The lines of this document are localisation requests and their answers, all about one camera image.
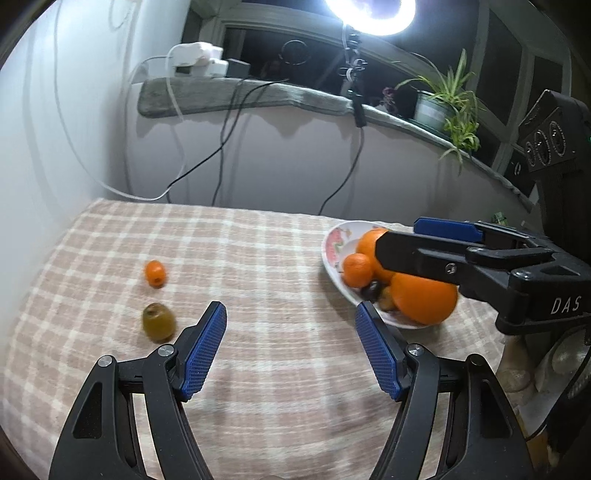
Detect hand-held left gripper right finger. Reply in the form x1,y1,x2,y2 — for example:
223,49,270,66
355,301,534,480

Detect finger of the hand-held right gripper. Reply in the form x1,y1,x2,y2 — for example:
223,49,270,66
413,217,550,252
375,229,555,315

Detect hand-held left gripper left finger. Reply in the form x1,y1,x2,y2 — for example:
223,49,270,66
48,301,228,480

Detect large orange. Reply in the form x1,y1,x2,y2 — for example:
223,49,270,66
390,272,459,325

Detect round orange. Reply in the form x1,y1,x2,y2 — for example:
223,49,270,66
356,227,393,282

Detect brown kiwi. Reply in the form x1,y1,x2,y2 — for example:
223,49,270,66
141,302,177,343

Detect small mandarin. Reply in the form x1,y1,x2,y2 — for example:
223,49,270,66
342,253,374,288

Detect white floral plate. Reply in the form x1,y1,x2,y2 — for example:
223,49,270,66
322,220,458,329

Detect small orange kumquat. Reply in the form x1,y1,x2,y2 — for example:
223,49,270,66
144,260,168,289

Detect pale plastic bag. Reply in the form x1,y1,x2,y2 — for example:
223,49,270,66
501,323,583,407

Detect pink checked tablecloth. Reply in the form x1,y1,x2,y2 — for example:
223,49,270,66
0,198,509,480

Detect green spider plant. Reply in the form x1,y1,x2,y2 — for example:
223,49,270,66
394,48,485,174

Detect pale plant pot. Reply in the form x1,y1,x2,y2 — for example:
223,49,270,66
413,90,455,134

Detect black lamp clamp stand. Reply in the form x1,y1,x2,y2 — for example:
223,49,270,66
339,23,369,127

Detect window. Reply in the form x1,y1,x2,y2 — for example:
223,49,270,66
182,0,591,195

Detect white power adapters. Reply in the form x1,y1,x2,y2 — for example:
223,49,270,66
167,42,229,78

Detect black lamp cable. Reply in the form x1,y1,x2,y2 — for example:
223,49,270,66
318,124,365,217

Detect white ring light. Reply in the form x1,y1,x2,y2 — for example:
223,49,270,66
323,0,419,35

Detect thick white cable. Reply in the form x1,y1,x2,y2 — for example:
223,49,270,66
122,55,188,201

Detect thin white cable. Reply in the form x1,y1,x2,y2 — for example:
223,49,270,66
53,0,155,201

